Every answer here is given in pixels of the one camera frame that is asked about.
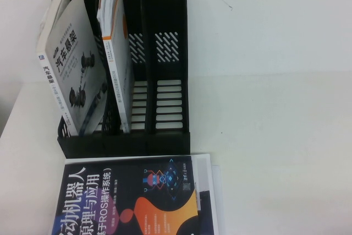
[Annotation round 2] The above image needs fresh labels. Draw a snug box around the dark mobile robot book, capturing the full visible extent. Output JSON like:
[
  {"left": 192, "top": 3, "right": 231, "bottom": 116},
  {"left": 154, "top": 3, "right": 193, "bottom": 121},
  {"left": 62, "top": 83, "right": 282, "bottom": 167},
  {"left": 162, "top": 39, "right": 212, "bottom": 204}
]
[{"left": 51, "top": 154, "right": 212, "bottom": 235}]

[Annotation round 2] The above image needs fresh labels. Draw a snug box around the orange-edged ROS2 book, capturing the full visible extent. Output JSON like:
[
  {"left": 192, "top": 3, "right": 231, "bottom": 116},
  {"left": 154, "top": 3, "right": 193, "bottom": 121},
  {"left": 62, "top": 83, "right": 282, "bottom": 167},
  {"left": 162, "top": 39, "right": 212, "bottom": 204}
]
[{"left": 96, "top": 0, "right": 133, "bottom": 134}]

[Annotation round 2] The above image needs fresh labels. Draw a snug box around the white car suspension book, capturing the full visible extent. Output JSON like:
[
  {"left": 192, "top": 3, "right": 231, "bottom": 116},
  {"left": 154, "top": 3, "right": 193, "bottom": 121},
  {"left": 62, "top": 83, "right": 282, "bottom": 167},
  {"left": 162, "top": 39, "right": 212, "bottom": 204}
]
[{"left": 35, "top": 0, "right": 108, "bottom": 136}]

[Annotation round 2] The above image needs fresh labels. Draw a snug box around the black plastic book stand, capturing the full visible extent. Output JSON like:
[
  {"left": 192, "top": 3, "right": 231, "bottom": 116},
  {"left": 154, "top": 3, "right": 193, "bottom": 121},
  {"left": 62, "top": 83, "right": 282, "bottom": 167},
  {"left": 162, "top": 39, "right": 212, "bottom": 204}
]
[{"left": 56, "top": 0, "right": 191, "bottom": 156}]

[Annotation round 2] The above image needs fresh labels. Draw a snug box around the white book under stack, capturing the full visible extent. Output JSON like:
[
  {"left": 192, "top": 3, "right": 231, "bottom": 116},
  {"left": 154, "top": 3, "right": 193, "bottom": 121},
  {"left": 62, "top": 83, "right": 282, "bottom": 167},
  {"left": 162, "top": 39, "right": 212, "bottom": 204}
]
[{"left": 211, "top": 164, "right": 223, "bottom": 235}]

